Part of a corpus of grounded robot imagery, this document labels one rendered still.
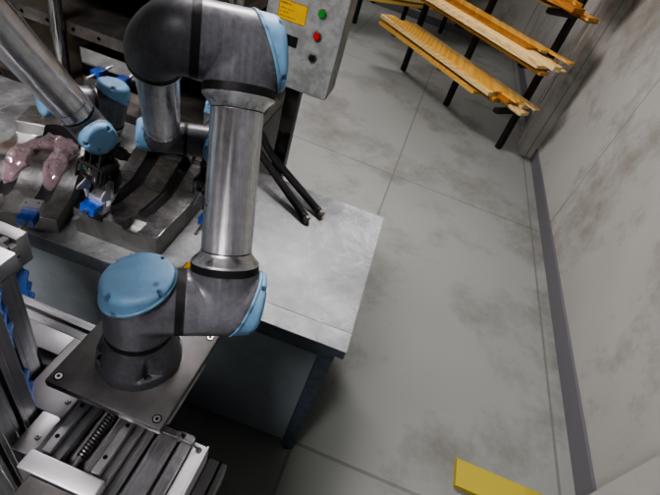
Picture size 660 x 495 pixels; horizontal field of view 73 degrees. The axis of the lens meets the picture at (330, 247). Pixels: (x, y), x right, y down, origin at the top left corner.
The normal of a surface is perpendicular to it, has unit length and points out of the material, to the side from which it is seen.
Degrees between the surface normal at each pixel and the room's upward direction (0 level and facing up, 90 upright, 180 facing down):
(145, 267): 7
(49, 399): 0
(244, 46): 59
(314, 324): 0
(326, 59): 90
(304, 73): 90
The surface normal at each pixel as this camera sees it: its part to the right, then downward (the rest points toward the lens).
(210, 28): 0.30, 0.14
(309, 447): 0.26, -0.72
